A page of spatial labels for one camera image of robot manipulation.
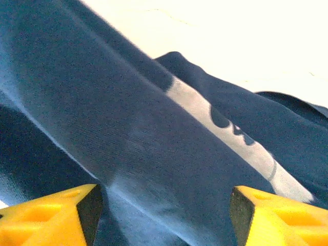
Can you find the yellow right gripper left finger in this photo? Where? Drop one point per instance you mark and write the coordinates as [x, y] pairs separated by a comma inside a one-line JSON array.
[[38, 225]]

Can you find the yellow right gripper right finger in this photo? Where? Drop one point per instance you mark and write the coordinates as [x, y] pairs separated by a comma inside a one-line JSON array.
[[282, 223]]

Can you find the navy blue t-shirt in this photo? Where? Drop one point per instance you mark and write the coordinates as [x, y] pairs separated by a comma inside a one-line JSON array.
[[102, 102]]

